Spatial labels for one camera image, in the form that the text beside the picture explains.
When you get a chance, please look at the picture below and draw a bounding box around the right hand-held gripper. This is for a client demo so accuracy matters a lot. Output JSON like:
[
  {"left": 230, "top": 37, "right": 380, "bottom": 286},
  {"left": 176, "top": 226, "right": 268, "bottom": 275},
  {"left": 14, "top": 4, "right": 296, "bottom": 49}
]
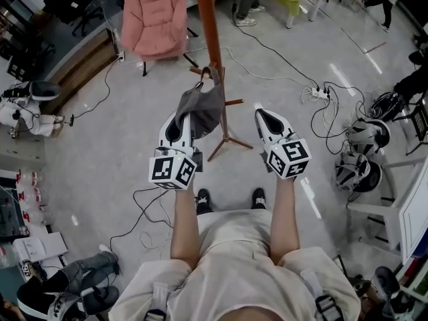
[{"left": 254, "top": 108, "right": 313, "bottom": 181}]

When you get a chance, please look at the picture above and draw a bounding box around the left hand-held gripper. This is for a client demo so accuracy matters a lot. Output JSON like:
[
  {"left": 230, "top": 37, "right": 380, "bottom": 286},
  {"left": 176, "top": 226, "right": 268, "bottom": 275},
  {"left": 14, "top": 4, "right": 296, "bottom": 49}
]
[{"left": 148, "top": 110, "right": 204, "bottom": 191}]

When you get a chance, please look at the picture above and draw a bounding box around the grey baseball cap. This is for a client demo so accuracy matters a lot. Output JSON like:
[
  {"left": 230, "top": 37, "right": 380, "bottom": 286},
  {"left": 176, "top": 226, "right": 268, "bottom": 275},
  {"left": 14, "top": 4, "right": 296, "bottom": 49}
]
[{"left": 175, "top": 66, "right": 225, "bottom": 140}]

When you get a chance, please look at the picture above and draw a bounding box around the brown wooden coat stand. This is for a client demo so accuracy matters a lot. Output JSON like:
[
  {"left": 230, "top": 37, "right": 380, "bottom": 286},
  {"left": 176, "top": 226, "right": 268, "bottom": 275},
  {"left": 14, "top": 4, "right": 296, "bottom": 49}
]
[{"left": 189, "top": 0, "right": 254, "bottom": 163}]

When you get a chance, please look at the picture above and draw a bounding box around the person's right forearm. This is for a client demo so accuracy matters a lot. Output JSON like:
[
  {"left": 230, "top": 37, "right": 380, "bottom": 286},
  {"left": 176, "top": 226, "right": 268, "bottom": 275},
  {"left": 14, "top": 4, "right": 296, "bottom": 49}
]
[{"left": 269, "top": 175, "right": 301, "bottom": 265}]

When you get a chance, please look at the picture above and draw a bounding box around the person's left forearm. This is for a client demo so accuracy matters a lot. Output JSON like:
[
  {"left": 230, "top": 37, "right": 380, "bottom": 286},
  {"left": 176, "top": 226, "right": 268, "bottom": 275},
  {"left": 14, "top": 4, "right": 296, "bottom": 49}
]
[{"left": 169, "top": 187, "right": 201, "bottom": 270}]

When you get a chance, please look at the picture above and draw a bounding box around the white power strip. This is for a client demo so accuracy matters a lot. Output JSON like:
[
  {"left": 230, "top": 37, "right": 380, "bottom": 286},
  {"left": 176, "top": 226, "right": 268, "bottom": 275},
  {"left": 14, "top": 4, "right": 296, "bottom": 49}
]
[{"left": 310, "top": 87, "right": 332, "bottom": 100}]

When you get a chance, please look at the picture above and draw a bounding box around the person's right black shoe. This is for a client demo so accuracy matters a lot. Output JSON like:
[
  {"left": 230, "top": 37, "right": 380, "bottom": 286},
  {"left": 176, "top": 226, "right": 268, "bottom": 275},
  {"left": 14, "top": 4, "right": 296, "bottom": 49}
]
[{"left": 250, "top": 187, "right": 268, "bottom": 211}]

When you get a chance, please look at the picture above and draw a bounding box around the person's black shoe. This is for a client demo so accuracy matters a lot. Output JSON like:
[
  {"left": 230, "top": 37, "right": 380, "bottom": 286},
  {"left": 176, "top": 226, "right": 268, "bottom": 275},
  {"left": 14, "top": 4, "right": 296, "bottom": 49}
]
[
  {"left": 195, "top": 188, "right": 214, "bottom": 215},
  {"left": 250, "top": 187, "right": 268, "bottom": 211}
]

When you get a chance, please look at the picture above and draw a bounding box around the person's left black shoe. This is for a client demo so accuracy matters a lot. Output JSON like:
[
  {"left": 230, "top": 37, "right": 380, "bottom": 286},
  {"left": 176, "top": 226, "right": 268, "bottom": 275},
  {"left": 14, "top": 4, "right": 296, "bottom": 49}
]
[{"left": 195, "top": 188, "right": 214, "bottom": 215}]

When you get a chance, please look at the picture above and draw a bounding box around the white and black backpack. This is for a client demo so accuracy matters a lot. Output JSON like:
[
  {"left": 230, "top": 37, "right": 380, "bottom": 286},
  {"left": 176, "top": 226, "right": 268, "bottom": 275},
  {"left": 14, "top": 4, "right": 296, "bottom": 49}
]
[
  {"left": 334, "top": 152, "right": 383, "bottom": 193},
  {"left": 347, "top": 118, "right": 391, "bottom": 156},
  {"left": 16, "top": 284, "right": 120, "bottom": 321},
  {"left": 2, "top": 80, "right": 63, "bottom": 102}
]

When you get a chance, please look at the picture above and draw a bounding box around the wooden step platform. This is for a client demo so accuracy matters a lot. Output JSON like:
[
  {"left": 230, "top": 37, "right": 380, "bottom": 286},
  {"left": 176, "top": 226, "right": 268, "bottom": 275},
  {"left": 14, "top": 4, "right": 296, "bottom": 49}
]
[{"left": 39, "top": 28, "right": 118, "bottom": 115}]

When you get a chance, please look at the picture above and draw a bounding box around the pink armchair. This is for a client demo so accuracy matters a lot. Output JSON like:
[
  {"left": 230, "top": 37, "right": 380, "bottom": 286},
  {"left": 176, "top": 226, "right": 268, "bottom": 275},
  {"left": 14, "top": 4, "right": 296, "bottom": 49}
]
[{"left": 120, "top": 0, "right": 198, "bottom": 76}]

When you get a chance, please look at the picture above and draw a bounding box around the person's beige clothing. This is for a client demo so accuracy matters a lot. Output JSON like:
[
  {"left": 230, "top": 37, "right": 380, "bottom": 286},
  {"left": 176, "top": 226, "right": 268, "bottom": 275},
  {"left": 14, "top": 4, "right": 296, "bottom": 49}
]
[{"left": 108, "top": 209, "right": 362, "bottom": 321}]

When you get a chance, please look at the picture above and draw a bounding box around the black mesh chair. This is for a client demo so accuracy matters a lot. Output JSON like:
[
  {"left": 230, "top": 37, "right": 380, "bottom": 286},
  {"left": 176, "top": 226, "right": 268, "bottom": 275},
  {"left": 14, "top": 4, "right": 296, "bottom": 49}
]
[{"left": 406, "top": 92, "right": 428, "bottom": 155}]

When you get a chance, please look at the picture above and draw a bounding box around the group of clear bottles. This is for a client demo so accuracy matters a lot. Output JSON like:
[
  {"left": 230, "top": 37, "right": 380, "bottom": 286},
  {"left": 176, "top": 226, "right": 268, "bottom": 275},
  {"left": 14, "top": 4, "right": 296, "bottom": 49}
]
[{"left": 15, "top": 169, "right": 54, "bottom": 227}]

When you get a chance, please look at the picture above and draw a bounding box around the white drawer cabinet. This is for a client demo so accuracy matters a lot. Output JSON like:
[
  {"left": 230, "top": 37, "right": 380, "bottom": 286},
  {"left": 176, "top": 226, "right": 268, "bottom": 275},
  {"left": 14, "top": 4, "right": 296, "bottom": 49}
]
[{"left": 0, "top": 125, "right": 47, "bottom": 172}]

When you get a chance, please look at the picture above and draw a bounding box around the black office chair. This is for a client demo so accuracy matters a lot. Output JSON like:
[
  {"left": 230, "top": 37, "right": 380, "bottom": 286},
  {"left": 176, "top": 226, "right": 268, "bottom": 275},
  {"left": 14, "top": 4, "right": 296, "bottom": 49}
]
[{"left": 43, "top": 0, "right": 105, "bottom": 37}]

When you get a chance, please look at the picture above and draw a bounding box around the white panel board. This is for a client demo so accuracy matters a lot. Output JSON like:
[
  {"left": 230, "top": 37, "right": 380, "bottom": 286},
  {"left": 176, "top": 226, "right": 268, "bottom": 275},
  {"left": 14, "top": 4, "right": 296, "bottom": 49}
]
[{"left": 399, "top": 175, "right": 428, "bottom": 265}]

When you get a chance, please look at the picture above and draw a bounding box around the white cardboard box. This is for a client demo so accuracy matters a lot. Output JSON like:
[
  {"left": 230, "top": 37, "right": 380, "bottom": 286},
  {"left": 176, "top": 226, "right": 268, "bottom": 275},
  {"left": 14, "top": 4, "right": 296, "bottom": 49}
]
[{"left": 13, "top": 231, "right": 70, "bottom": 263}]

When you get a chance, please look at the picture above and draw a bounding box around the person's head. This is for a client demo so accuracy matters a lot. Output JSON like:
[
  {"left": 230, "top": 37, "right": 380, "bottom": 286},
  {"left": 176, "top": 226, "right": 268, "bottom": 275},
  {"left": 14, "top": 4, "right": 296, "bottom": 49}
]
[{"left": 213, "top": 306, "right": 295, "bottom": 321}]

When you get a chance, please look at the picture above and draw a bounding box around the long white cable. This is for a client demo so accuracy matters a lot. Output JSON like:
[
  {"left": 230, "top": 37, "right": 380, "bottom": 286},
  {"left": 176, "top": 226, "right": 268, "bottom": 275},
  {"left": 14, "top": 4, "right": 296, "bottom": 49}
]
[{"left": 118, "top": 47, "right": 322, "bottom": 95}]

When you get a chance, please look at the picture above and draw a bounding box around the black cable tangle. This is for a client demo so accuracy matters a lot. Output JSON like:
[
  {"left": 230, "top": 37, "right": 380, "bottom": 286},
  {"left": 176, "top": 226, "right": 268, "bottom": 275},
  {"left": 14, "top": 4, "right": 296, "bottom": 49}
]
[{"left": 310, "top": 80, "right": 372, "bottom": 155}]

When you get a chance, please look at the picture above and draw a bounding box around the long black cable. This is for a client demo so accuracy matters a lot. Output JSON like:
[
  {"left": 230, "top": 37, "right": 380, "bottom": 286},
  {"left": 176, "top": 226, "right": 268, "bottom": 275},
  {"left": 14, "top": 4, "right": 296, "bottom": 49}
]
[{"left": 232, "top": 0, "right": 320, "bottom": 92}]

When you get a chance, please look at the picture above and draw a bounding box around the black cable with plug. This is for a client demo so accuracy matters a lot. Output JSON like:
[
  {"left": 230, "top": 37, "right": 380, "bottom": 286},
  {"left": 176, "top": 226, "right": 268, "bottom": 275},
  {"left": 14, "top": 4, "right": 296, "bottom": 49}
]
[{"left": 68, "top": 60, "right": 113, "bottom": 127}]

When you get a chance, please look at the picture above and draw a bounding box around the black cable bundle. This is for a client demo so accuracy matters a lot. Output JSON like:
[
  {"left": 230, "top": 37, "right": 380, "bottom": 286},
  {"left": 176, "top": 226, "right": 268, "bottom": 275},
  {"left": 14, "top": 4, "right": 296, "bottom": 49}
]
[{"left": 369, "top": 92, "right": 402, "bottom": 120}]

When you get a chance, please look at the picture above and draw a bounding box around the black cable with adapter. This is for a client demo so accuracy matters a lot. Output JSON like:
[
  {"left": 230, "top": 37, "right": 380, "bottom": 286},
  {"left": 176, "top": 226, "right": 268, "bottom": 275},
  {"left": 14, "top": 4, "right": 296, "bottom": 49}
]
[{"left": 109, "top": 187, "right": 177, "bottom": 270}]

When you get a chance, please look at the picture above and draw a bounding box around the white frame table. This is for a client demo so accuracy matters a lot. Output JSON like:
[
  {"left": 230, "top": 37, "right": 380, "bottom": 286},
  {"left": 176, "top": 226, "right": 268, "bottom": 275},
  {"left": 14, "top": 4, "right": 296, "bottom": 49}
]
[{"left": 347, "top": 157, "right": 428, "bottom": 251}]

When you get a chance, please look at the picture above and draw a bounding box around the white harness strap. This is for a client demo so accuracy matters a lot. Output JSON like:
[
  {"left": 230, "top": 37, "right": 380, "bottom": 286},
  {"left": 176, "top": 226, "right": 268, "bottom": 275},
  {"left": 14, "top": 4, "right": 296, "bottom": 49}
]
[
  {"left": 299, "top": 269, "right": 345, "bottom": 321},
  {"left": 143, "top": 281, "right": 172, "bottom": 321}
]

